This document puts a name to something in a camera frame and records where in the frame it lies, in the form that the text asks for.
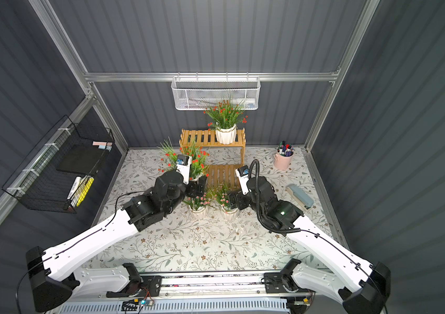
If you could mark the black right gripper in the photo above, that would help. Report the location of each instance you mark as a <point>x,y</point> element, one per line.
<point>236,198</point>

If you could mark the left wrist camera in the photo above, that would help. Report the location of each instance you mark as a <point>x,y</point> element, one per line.
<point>183,166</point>

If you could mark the pink metal pen bucket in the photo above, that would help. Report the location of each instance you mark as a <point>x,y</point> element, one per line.
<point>281,162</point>

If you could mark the white wire mesh basket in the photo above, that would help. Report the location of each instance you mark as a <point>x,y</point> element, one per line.
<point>198,95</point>

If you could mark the markers in pink bucket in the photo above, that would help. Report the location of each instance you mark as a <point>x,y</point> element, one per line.
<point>284,149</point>

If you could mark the wooden two-tier plant rack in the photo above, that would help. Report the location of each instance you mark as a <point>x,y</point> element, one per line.
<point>223,160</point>

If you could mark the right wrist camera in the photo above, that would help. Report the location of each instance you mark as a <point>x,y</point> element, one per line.
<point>242,174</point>

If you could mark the red flower plant white pot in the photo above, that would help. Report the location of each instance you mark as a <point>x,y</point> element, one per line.
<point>225,116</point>

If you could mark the yellow item in black basket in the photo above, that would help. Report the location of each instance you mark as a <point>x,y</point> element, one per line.
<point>82,190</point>

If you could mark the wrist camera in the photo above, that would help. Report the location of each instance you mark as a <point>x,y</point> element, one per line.
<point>242,174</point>
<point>183,166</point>

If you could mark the white marker in black basket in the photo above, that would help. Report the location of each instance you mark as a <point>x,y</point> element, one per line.
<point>74,187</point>

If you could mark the pink blue sticky notes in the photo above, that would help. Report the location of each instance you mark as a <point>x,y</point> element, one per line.
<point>103,145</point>

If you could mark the grey-blue stapler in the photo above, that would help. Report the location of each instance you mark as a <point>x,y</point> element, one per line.
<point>300,196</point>

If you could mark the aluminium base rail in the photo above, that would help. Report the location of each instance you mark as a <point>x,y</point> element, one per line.
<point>222,282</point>

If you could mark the black wire wall basket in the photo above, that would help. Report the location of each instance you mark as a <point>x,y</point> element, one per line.
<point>60,176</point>

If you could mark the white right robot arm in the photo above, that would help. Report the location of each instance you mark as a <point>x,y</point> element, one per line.
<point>283,217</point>

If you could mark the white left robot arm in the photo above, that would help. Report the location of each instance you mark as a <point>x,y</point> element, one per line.
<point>56,274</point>

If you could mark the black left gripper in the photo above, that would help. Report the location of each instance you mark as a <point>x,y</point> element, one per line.
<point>197,186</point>

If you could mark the black notebook in basket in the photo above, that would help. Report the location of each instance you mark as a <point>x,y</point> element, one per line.
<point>82,160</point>

